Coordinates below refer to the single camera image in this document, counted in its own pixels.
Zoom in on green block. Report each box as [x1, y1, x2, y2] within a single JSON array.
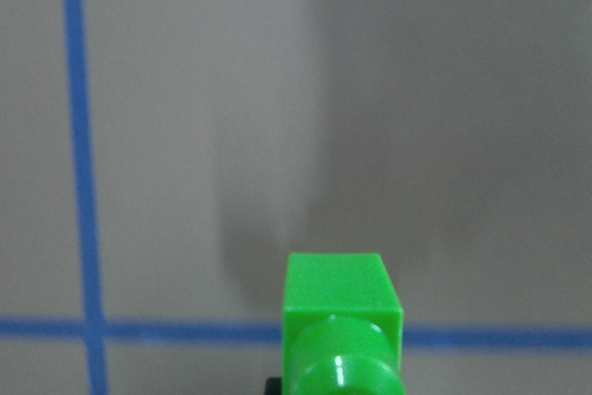
[[281, 253, 405, 394]]

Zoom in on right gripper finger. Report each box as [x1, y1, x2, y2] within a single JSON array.
[[264, 376, 282, 395]]

